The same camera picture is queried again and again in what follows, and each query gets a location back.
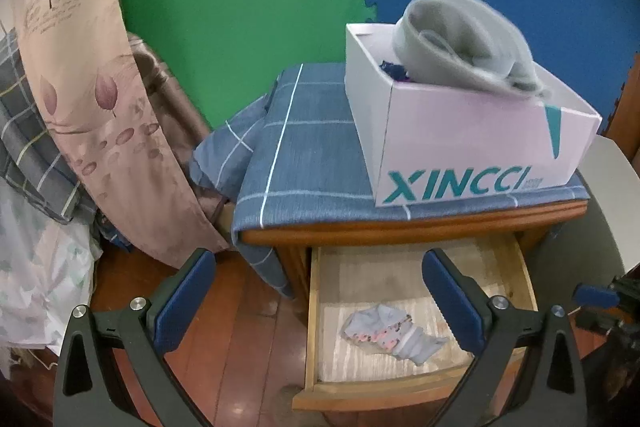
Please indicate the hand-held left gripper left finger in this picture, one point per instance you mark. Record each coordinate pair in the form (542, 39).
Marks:
(185, 302)

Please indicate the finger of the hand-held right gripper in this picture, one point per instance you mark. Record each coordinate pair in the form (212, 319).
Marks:
(595, 294)
(595, 319)

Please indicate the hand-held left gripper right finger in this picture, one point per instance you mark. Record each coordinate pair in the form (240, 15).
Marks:
(452, 302)

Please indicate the wooden drawer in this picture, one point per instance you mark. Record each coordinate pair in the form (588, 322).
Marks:
(380, 277)

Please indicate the white shoe box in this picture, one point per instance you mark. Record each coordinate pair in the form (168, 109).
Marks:
(475, 142)

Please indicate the dark blue knit underwear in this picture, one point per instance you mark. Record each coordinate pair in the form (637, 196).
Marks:
(392, 68)

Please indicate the light blue patterned sock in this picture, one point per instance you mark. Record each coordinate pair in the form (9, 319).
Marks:
(385, 332)

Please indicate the white round table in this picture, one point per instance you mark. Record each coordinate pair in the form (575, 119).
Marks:
(615, 207)

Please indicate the dark blue patterned cloth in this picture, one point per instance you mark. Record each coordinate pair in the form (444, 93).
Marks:
(112, 232)

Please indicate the white leaf-print cloth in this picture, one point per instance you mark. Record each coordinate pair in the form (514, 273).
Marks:
(40, 267)

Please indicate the wooden door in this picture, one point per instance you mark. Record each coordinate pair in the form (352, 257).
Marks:
(630, 107)

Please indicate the brown satin cloth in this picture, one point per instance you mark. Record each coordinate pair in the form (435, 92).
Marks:
(170, 107)

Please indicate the blue plaid cloth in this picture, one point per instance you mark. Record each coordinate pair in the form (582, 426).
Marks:
(310, 147)

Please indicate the grey plaid blanket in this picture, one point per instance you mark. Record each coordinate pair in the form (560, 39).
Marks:
(30, 132)

